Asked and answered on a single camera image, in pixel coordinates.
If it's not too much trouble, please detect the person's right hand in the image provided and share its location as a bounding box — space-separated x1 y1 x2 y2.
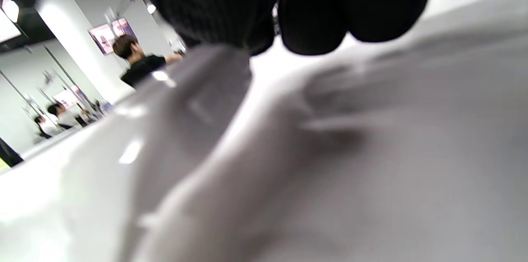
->
136 0 431 55

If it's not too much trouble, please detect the white watch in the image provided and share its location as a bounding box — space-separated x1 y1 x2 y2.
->
62 43 372 262

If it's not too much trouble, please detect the pink wall screen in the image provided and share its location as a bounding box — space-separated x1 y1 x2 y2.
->
88 18 139 55
53 87 83 110

